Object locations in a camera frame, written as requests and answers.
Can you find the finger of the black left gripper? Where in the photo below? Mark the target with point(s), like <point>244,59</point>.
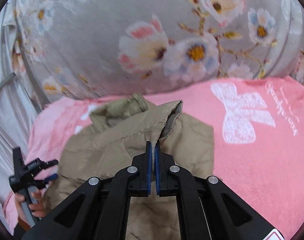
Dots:
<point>44,165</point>
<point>50,178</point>

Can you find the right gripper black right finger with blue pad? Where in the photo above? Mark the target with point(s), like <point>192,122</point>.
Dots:
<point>207,208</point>

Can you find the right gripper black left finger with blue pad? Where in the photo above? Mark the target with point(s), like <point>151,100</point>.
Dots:
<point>99,208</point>

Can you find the beige quilted puffer jacket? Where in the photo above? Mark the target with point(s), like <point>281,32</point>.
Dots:
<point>119,131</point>

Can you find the person's left hand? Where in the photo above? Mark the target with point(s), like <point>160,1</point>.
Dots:
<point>38,209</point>

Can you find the silver satin bed sheet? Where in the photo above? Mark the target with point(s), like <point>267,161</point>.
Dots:
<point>17,113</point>

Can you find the pink fleece blanket white bows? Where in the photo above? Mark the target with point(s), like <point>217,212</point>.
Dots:
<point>258,138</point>

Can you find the grey floral quilt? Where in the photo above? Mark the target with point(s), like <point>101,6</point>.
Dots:
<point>92,48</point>

